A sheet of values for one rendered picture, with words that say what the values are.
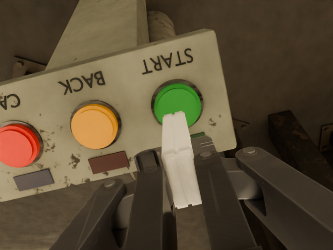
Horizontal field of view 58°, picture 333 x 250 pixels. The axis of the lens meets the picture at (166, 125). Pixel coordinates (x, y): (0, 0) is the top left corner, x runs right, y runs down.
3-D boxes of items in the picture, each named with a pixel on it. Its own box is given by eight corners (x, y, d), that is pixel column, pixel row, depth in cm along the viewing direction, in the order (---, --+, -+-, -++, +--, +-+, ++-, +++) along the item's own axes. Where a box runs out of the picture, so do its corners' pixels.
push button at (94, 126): (125, 137, 28) (122, 144, 26) (84, 147, 28) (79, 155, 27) (112, 96, 27) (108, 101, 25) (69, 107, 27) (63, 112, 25)
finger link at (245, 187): (198, 181, 13) (269, 165, 12) (189, 138, 17) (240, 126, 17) (205, 211, 13) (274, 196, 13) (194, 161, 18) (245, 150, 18)
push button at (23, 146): (49, 155, 29) (42, 163, 27) (11, 164, 29) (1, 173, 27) (33, 116, 27) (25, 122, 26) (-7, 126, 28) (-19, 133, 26)
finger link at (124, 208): (174, 218, 13) (108, 232, 13) (171, 167, 18) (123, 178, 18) (165, 189, 13) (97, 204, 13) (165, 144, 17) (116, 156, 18)
